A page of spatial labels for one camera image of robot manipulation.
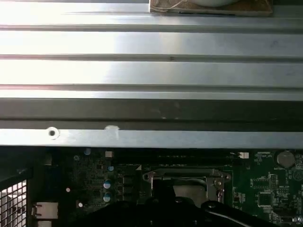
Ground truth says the black RAM slot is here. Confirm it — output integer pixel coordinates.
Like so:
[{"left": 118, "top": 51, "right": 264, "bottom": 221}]
[{"left": 112, "top": 151, "right": 240, "bottom": 166}]

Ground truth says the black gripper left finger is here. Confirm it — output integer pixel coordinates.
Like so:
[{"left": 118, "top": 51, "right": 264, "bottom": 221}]
[{"left": 82, "top": 179, "right": 166, "bottom": 227}]

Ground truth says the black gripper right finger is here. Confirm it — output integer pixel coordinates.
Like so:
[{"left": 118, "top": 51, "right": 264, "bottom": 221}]
[{"left": 164, "top": 179, "right": 283, "bottom": 227}]

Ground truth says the metal socket cover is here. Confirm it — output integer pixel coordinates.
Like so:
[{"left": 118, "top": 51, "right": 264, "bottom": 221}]
[{"left": 150, "top": 168, "right": 222, "bottom": 206}]

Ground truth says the square brown base plate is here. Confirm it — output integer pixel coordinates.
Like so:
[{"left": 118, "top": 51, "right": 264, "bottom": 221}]
[{"left": 149, "top": 0, "right": 273, "bottom": 17}]

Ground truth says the silver coin battery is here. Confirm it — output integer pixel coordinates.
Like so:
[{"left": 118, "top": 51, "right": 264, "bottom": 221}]
[{"left": 276, "top": 150, "right": 296, "bottom": 169}]

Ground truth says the silver CPU plate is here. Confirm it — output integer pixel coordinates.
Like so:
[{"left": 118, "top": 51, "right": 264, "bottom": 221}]
[{"left": 172, "top": 185, "right": 207, "bottom": 204}]

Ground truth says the green motherboard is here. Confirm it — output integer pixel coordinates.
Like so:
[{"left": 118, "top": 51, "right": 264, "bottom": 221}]
[{"left": 42, "top": 148, "right": 303, "bottom": 227}]

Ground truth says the CPU socket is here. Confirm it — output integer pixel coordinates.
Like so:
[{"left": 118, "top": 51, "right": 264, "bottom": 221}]
[{"left": 142, "top": 167, "right": 232, "bottom": 207}]

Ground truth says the metal fan grill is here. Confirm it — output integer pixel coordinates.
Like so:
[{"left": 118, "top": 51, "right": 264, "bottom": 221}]
[{"left": 0, "top": 179, "right": 28, "bottom": 227}]

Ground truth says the black PC case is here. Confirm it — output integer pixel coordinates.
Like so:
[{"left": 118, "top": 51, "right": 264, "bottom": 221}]
[{"left": 0, "top": 98, "right": 303, "bottom": 227}]

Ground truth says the white board connector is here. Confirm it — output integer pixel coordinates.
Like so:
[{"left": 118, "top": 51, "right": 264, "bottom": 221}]
[{"left": 31, "top": 202, "right": 59, "bottom": 220}]

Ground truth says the black square chip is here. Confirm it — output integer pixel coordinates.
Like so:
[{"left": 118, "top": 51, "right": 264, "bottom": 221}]
[{"left": 258, "top": 192, "right": 276, "bottom": 206}]

